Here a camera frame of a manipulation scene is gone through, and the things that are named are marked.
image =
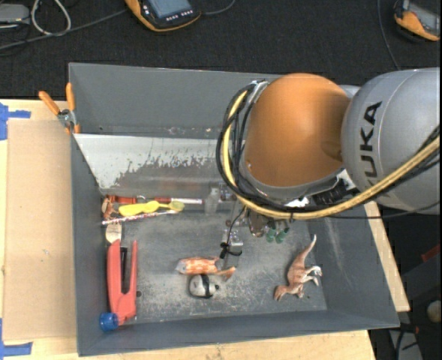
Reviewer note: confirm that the orange and white packet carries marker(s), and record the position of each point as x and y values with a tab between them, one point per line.
198	265

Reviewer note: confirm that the brown cardboard board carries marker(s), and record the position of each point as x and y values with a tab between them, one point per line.
36	219

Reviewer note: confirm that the red and white marker pen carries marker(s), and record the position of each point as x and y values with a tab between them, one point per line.
187	201

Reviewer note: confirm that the black and white toy animal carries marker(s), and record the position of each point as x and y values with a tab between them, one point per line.
202	286

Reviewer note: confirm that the red and white striped stick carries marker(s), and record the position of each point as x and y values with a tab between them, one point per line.
130	219

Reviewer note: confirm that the yellow sunglasses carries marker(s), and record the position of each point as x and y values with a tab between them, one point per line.
134	209

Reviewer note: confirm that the blue bottle cap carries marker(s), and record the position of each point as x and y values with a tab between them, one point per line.
109	321

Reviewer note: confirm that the red pliers tool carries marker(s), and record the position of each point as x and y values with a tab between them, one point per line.
116	276

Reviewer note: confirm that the small brown toy animal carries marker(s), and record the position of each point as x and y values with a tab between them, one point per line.
108	208

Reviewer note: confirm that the clear glass cup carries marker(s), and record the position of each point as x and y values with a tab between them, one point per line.
213	201

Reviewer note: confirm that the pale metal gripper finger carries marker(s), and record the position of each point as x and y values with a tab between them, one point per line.
232	261

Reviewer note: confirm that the brown toy dinosaur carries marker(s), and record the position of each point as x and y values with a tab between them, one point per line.
297	274

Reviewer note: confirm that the black cylinder on white bracket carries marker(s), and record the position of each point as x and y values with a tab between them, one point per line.
329	195

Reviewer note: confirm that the grey metal bin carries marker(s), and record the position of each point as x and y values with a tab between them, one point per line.
175	246

